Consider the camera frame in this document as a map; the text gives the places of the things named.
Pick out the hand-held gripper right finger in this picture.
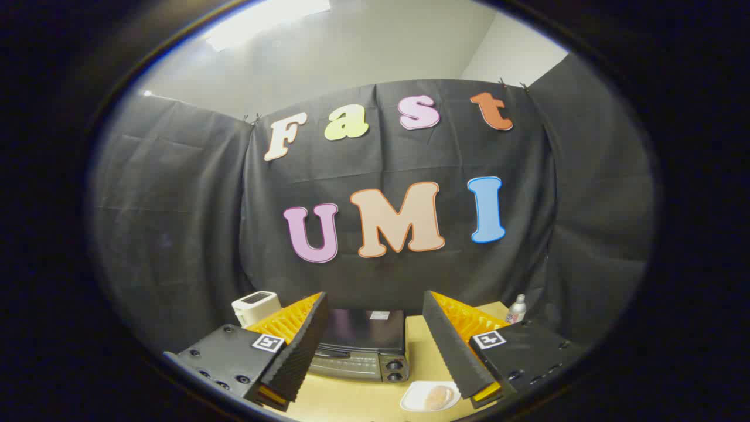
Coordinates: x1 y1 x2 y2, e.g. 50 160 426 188
422 291 587 409

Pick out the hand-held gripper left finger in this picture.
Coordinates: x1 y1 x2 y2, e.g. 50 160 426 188
163 292 330 412

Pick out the round bread food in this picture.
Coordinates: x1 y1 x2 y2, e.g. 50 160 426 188
424 386 455 410

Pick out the black toaster oven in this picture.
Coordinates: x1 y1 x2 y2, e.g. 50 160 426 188
309 309 410 383

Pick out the white toaster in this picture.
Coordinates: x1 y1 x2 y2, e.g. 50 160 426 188
232 291 284 328

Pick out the white plate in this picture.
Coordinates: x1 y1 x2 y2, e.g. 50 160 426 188
400 381 462 413

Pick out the black backdrop cloth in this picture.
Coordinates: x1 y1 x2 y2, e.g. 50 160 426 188
88 53 656 352

